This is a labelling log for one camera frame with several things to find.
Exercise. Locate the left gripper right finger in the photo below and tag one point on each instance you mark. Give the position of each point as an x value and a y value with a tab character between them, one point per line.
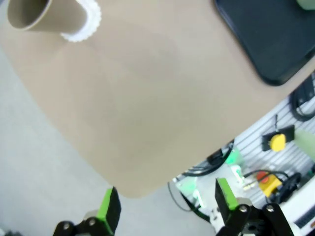
226	204

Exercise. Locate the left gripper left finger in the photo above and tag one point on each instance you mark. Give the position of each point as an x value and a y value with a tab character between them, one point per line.
110	211

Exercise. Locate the white scalloped coaster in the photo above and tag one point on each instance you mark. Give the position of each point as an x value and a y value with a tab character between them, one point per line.
94	19

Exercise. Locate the brown cup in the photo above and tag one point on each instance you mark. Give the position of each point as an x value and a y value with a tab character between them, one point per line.
61	17

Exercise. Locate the light green cup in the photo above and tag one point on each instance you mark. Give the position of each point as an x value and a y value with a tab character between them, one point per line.
306	3

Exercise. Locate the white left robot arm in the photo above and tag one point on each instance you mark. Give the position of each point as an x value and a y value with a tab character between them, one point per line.
209	182

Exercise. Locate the yellow emergency stop box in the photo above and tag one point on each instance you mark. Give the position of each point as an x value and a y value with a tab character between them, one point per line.
270	186

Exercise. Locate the grey slotted mounting plate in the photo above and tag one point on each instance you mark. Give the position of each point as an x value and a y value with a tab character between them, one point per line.
253	142

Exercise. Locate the black box with yellow button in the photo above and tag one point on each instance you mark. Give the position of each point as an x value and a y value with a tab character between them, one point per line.
278	142

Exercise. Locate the black plastic tray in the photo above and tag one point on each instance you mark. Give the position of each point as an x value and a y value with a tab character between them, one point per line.
270	37

